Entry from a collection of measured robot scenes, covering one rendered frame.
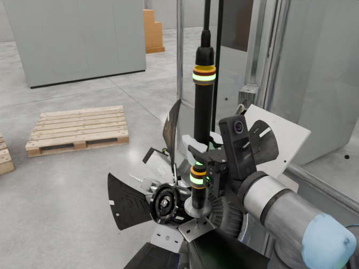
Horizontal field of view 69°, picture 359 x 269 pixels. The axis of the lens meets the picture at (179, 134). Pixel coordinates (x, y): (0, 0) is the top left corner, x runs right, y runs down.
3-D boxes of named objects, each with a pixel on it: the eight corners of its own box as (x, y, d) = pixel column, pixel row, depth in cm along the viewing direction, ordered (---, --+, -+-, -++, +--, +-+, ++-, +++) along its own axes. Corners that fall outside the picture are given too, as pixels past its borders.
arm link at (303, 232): (315, 295, 35) (333, 256, 31) (256, 236, 43) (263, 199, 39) (349, 266, 38) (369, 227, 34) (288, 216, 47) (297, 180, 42)
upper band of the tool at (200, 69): (197, 78, 53) (197, 64, 52) (217, 80, 52) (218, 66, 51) (189, 84, 50) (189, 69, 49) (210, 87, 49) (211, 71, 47)
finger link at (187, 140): (173, 157, 60) (201, 176, 54) (172, 135, 58) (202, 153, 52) (182, 152, 62) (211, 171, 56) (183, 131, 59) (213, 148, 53)
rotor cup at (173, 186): (184, 182, 89) (157, 172, 80) (216, 196, 78) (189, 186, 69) (168, 223, 87) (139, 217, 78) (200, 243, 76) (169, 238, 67)
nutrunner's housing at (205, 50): (193, 207, 71) (199, 28, 49) (207, 212, 69) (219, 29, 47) (187, 217, 68) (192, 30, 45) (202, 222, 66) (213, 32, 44)
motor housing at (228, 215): (183, 222, 102) (160, 216, 93) (216, 174, 100) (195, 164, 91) (220, 269, 85) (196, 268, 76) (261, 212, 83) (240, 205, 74)
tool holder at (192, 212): (192, 191, 73) (193, 162, 68) (217, 198, 71) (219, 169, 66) (179, 213, 66) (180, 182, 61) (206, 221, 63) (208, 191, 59)
